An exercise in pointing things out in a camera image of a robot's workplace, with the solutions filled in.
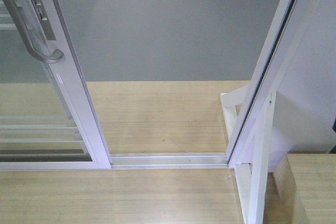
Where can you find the aluminium door floor track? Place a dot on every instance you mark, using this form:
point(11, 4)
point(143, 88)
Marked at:
point(169, 161)

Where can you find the white sliding glass door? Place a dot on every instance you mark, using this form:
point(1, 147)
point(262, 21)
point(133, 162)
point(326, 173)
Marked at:
point(48, 121)

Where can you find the grey metal door handle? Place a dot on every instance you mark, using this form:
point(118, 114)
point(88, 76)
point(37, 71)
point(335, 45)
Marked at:
point(31, 20)

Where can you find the white door frame post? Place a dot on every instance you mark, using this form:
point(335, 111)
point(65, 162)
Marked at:
point(289, 105)

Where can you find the white diagonal brace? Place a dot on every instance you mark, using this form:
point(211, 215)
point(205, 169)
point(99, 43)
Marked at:
point(243, 180)

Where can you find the light wooden block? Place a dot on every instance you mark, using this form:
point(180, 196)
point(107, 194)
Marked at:
point(302, 190)

